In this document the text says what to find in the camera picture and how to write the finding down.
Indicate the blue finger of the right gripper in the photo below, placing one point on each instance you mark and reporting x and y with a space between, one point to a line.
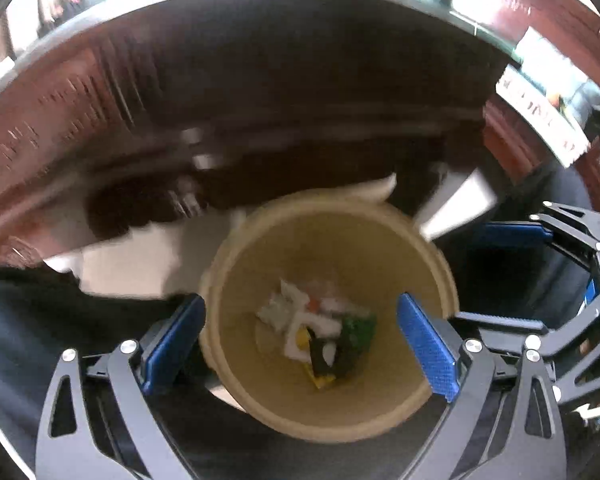
495 323
514 234

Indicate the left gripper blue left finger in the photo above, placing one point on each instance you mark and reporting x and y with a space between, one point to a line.
168 343

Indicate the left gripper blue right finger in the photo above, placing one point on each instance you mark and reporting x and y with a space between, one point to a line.
433 355

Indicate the beige round trash bin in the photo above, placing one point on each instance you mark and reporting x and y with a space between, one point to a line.
276 293

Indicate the green crumpled paper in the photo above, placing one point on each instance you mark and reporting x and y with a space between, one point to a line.
357 334

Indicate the dark carved wooden table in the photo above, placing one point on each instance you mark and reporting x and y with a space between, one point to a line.
122 118

